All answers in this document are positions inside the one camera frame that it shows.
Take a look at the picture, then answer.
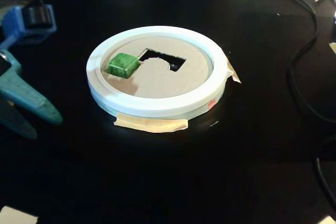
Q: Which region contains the green wooden square block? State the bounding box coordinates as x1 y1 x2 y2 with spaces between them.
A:
104 52 140 79

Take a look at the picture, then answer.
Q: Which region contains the white round sorter ring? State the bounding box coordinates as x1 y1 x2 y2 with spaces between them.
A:
86 25 228 119

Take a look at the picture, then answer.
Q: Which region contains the long black cable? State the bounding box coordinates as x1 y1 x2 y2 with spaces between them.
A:
136 0 336 124

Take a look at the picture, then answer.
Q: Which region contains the black looped cable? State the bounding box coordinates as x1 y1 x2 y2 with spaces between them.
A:
313 134 336 209

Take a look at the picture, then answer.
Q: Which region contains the long beige masking tape strip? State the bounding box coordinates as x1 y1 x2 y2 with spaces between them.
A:
113 113 189 133

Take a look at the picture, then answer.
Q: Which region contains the teal gripper with servo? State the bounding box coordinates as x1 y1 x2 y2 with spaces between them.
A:
0 49 64 141

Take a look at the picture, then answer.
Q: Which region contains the wooden sorter lid with holes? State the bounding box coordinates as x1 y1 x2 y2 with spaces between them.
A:
101 36 213 99

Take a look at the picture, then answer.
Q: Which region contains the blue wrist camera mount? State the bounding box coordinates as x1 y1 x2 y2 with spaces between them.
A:
0 5 58 49

